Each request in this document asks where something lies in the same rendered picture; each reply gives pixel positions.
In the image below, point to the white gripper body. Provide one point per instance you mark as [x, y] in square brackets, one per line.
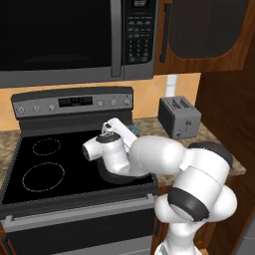
[123, 132]

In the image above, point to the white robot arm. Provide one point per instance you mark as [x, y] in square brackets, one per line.
[202, 186]

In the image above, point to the small blue object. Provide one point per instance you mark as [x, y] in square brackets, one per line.
[134, 127]

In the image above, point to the grey stove knob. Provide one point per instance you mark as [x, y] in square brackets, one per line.
[126, 101]
[51, 107]
[100, 103]
[113, 102]
[21, 110]
[36, 108]

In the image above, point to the grey toaster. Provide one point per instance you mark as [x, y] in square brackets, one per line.
[179, 116]

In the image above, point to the black glass hob stove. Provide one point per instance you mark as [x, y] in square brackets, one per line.
[66, 159]

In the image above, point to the tall brown wooden cabinet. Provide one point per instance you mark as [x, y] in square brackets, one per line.
[229, 113]

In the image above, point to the black oven door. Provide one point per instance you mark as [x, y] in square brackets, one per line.
[83, 232]

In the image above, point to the black and grey microwave oven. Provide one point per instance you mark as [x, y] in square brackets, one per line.
[66, 36]

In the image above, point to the white wall socket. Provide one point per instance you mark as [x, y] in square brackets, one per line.
[172, 85]

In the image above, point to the brown wall cupboard door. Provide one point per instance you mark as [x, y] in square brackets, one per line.
[205, 33]

